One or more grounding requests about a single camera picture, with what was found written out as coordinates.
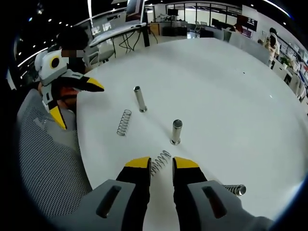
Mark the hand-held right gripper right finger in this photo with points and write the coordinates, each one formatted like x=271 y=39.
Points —
x=190 y=192

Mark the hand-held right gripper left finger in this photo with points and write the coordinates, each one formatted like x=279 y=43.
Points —
x=134 y=192

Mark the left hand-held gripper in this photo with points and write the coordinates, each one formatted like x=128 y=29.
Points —
x=49 y=69

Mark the steel coil spring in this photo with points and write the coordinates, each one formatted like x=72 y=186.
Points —
x=160 y=161
x=229 y=187
x=124 y=122

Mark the person's body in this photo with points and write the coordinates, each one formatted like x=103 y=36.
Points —
x=72 y=41

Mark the white office desk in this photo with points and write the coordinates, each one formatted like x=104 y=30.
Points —
x=115 y=32

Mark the computer monitor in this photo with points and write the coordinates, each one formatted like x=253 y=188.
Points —
x=134 y=9

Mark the black low cabinet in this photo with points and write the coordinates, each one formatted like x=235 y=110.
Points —
x=175 y=31

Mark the grey partition screen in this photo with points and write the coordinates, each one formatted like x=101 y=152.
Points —
x=247 y=45

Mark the green potted plant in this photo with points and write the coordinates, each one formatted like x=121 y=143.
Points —
x=285 y=60

